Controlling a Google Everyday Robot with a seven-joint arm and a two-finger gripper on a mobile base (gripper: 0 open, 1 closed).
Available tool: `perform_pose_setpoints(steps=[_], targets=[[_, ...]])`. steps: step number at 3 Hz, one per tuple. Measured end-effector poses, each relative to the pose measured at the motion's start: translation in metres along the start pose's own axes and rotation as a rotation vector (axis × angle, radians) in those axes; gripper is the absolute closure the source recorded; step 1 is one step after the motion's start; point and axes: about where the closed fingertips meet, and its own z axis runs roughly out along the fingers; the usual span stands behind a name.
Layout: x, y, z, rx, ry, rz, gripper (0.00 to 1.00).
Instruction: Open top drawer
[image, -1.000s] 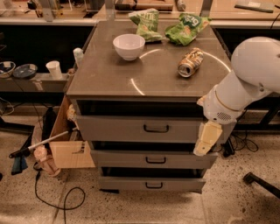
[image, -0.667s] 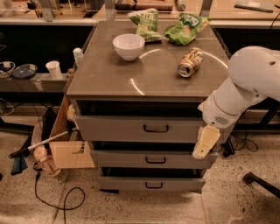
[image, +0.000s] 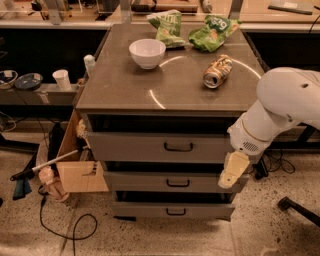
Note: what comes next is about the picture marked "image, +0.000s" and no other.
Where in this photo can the white paper cup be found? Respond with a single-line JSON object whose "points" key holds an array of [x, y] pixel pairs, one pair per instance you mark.
{"points": [[62, 79]]}

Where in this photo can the green chip bag left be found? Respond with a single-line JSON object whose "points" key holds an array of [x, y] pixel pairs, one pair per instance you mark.
{"points": [[168, 25]]}

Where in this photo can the green chip bag right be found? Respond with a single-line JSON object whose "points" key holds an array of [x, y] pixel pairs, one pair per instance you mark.
{"points": [[214, 33]]}

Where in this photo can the white plastic bottle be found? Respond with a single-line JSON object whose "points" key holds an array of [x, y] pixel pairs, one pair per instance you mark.
{"points": [[89, 62]]}

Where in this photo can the grey drawer cabinet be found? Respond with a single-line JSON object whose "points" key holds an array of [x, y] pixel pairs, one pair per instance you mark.
{"points": [[170, 99]]}

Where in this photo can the crushed gold soda can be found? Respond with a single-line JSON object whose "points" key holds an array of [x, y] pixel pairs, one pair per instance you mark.
{"points": [[218, 71]]}

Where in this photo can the grey top drawer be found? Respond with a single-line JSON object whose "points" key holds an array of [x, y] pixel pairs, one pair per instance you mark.
{"points": [[159, 147]]}

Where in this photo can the blue cloth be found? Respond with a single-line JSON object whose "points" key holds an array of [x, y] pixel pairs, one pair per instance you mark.
{"points": [[22, 188]]}

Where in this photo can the dark blue plate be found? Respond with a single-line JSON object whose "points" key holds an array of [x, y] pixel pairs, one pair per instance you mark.
{"points": [[29, 82]]}

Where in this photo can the green chip bag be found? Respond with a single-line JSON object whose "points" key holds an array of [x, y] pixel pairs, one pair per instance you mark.
{"points": [[168, 25], [214, 33]]}

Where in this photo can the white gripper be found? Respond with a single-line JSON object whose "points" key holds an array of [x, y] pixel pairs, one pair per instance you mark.
{"points": [[244, 138]]}

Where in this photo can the white bowl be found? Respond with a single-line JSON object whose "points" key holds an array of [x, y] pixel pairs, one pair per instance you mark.
{"points": [[147, 53]]}

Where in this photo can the grey drawer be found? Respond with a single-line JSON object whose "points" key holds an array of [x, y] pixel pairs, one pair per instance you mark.
{"points": [[169, 182], [159, 147], [172, 210]]}

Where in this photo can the cardboard box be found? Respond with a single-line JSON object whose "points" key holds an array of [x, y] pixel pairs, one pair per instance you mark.
{"points": [[78, 172]]}

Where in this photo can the grey middle drawer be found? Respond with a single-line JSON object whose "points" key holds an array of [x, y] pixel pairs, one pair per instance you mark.
{"points": [[169, 182]]}

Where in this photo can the black chair leg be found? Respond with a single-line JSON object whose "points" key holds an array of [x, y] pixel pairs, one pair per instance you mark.
{"points": [[286, 203]]}

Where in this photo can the small patterned bowl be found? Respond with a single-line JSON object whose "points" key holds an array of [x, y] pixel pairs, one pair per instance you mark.
{"points": [[7, 79]]}

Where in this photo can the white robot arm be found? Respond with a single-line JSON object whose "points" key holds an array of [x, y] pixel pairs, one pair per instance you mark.
{"points": [[286, 97]]}

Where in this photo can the white rod with black handle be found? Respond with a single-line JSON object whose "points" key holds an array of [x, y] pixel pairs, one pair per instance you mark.
{"points": [[29, 173]]}

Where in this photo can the grey bottom drawer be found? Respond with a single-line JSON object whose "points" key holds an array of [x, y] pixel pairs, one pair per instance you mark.
{"points": [[172, 210]]}

